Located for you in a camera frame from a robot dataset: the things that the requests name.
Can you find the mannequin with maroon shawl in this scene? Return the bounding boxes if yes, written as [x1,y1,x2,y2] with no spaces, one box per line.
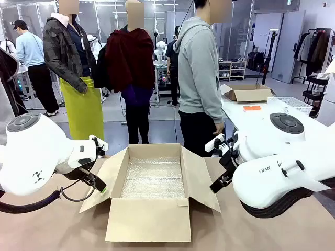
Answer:
[94,0,157,145]

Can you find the wooden shoe rack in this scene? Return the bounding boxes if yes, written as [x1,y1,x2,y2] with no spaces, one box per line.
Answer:
[218,60,247,81]

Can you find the black hanging floor cable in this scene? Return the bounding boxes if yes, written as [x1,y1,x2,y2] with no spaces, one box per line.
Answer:
[167,99,180,144]

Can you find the computer case with lights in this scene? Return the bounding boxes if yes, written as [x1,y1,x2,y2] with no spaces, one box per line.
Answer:
[157,73,171,92]

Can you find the small cardboard box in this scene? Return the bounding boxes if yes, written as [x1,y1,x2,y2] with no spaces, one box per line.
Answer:
[220,83,277,105]

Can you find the mannequin camo jacket yellow skirt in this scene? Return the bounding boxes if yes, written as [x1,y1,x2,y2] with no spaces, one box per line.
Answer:
[42,0,105,142]

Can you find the person in black shirt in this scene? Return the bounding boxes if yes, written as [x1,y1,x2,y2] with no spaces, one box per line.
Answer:
[165,25,182,107]

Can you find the large cardboard box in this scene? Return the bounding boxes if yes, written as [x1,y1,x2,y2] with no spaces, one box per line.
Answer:
[79,143,222,243]

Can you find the black suitcases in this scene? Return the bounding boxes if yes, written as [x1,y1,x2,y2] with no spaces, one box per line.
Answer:
[247,51,267,73]

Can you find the person's right forearm grey sleeve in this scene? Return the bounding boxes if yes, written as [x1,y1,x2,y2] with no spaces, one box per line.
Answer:
[210,86,226,126]

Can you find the white side table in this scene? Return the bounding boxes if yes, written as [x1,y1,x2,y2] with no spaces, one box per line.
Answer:
[221,100,330,136]

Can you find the person in light blue sweater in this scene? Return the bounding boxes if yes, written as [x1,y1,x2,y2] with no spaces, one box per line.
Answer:
[12,19,60,118]

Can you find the black utility cart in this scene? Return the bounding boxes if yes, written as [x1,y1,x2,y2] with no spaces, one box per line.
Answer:
[302,75,329,116]

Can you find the person in grey hoodie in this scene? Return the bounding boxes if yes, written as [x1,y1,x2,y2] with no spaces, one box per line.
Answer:
[172,0,226,157]

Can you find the grey open door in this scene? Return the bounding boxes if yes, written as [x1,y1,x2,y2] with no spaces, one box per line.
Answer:
[271,10,306,84]

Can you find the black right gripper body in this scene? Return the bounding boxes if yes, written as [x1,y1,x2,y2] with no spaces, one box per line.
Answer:
[219,150,240,181]

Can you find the black tripod stand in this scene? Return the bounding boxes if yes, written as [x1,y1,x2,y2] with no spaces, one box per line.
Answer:
[261,30,278,86]

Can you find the bubble wrap sheet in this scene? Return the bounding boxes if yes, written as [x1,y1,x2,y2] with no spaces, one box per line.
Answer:
[119,156,186,199]

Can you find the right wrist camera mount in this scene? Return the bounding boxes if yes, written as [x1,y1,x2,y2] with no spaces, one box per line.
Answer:
[205,133,226,153]

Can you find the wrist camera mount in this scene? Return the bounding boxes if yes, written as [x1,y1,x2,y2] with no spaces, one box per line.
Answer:
[205,133,226,153]
[88,135,108,159]

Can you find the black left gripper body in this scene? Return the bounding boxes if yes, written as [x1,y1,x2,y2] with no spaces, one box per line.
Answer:
[75,167,102,187]

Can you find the clothes rack with coats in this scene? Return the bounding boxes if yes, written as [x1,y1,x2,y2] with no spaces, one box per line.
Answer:
[292,28,335,84]

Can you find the black hanging bag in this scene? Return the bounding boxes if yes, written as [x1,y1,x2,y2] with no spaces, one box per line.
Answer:
[93,44,114,91]

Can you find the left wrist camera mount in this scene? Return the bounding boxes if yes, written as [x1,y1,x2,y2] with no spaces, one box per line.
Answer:
[88,135,108,159]

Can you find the white plastic mesh basket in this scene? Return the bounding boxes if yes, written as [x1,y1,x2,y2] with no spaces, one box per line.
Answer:
[266,96,314,116]

